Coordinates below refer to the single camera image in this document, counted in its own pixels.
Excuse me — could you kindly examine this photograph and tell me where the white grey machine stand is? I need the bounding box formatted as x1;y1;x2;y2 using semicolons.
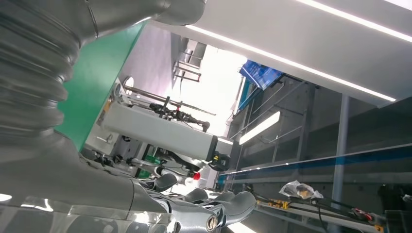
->
80;75;235;187

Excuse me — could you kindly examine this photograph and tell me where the blue poster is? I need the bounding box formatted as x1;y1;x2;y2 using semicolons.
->
240;59;284;91

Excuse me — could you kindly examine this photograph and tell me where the clear plastic bag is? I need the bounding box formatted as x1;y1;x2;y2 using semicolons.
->
278;180;324;200

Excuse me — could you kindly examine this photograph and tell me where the white light strip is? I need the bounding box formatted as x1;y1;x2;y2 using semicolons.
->
296;0;412;43
185;24;396;103

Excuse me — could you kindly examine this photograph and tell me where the grey metal rail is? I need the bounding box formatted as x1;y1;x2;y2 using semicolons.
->
254;199;387;233

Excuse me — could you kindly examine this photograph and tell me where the grey metal post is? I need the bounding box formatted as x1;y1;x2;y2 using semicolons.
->
328;93;350;233

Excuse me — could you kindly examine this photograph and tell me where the red black cable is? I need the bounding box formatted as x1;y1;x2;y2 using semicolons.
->
352;207;376;222

